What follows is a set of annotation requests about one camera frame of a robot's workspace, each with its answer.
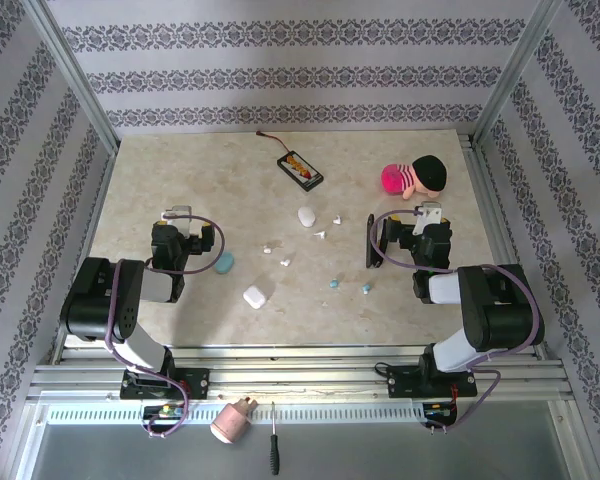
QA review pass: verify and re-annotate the pink plush doll black hat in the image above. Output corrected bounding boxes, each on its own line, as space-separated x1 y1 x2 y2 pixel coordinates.
380 154 448 201

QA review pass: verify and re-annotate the red lead wire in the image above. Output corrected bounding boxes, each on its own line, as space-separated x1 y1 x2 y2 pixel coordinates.
255 130 292 154

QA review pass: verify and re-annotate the pink cylinder plug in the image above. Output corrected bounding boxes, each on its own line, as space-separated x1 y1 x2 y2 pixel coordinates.
209 396 259 445

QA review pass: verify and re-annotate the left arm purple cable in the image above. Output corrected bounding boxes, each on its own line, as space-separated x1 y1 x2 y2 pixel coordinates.
102 211 227 441

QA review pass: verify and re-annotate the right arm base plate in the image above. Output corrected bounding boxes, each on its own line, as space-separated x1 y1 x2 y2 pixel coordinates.
385 364 479 400

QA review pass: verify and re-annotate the black handled screwdriver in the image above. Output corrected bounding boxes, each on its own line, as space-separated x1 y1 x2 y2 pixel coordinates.
268 400 281 476

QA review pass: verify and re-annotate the aluminium frame post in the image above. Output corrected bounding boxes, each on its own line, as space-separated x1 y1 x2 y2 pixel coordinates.
22 0 120 154
471 0 565 147

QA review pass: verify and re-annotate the black folding clip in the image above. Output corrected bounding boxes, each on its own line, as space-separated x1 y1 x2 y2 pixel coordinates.
366 213 395 271

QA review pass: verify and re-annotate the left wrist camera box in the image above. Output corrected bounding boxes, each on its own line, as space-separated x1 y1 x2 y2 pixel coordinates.
162 203 195 239

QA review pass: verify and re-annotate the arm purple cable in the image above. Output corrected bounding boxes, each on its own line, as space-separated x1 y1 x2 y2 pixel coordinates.
371 208 545 435
102 211 227 441

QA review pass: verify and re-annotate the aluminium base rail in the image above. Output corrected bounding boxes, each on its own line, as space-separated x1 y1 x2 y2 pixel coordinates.
27 344 574 404

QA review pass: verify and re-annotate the black balance charging board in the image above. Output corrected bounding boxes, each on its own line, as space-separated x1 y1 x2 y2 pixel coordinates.
276 151 325 193

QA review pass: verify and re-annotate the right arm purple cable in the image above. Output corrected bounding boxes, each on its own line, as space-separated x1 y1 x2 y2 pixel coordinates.
371 208 545 435

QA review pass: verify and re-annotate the white slotted cable duct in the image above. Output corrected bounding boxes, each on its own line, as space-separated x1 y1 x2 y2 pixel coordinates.
46 402 427 426

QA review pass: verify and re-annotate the aluminium side rail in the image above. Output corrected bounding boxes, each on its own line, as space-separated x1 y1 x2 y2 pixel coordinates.
49 137 121 364
459 132 554 361

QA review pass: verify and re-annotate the small circuit board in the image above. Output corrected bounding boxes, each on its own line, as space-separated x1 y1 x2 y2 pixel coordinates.
423 401 457 419
142 403 187 420

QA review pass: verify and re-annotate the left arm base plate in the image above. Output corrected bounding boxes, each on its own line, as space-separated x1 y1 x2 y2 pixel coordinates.
119 367 211 401

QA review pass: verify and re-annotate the white square earbud case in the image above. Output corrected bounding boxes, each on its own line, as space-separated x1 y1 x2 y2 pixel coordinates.
242 284 268 312

